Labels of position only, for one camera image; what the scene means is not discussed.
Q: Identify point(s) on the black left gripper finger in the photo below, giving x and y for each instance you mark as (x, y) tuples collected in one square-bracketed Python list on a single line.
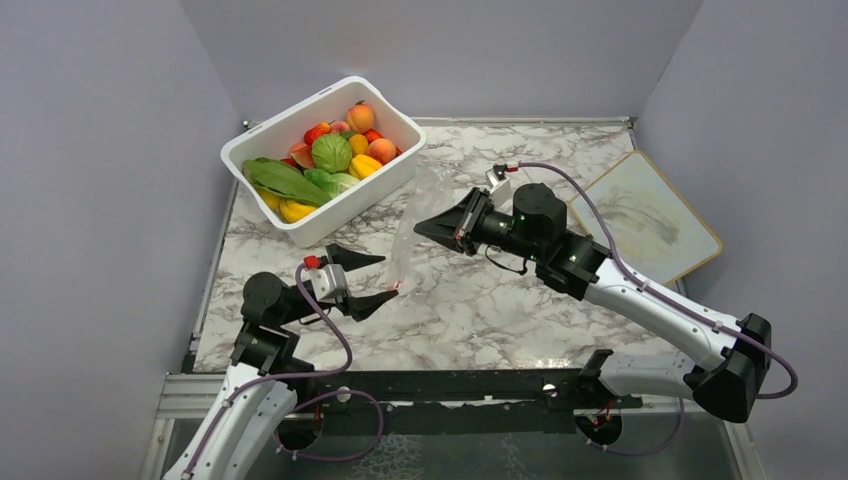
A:
[(361, 308), (350, 260)]

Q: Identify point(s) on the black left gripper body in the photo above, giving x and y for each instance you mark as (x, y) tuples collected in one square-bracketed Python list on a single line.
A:
[(301, 308)]

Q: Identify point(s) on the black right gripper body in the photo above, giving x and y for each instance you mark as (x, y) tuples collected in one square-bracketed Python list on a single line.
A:
[(486, 226)]

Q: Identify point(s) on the clear zip bag orange zipper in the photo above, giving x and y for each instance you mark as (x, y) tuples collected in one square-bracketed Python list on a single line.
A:
[(432, 192)]

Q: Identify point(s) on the green cabbage toy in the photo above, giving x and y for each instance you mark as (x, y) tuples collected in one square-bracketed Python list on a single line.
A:
[(331, 153)]

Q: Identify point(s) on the green leafy vegetable toy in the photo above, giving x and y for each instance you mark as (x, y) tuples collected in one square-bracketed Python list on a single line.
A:
[(281, 179)]

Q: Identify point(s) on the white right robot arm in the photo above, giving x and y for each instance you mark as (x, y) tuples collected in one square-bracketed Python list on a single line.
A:
[(721, 364)]

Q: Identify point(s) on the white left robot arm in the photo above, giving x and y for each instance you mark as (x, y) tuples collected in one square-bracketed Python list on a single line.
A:
[(264, 381)]

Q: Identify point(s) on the yellow banana toy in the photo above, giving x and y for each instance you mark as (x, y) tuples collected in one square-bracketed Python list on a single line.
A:
[(292, 211)]

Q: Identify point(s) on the light green lettuce toy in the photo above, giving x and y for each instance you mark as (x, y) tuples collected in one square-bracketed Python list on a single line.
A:
[(333, 184)]

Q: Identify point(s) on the yellow bell pepper toy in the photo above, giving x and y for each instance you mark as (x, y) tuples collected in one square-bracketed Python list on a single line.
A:
[(361, 166)]

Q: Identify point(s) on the peach toy right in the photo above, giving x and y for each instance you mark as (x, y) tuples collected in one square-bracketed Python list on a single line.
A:
[(383, 150)]

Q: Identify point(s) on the peach toy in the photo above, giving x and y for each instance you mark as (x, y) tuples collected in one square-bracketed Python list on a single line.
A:
[(383, 150), (361, 117)]

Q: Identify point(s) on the watermelon slice toy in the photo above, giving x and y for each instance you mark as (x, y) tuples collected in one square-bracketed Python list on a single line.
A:
[(301, 154)]

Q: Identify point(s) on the small yellow mango toy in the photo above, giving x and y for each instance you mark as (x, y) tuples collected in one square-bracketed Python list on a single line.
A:
[(359, 144)]

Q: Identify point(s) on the peach toy at back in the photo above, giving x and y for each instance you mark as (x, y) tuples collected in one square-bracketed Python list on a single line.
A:
[(361, 117)]

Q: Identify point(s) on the white plastic bin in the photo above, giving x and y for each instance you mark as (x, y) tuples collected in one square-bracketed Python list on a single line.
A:
[(272, 138)]

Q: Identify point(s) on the wood framed white board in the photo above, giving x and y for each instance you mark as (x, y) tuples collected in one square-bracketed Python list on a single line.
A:
[(655, 229)]

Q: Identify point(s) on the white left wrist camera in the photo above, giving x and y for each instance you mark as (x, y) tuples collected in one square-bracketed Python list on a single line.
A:
[(326, 281)]

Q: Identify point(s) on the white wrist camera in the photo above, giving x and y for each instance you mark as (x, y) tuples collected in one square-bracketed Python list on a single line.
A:
[(500, 189), (326, 281)]

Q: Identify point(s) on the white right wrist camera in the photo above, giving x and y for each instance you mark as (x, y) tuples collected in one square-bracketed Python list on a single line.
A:
[(500, 189)]

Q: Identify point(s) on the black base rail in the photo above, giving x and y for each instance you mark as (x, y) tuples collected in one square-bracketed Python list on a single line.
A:
[(456, 402)]

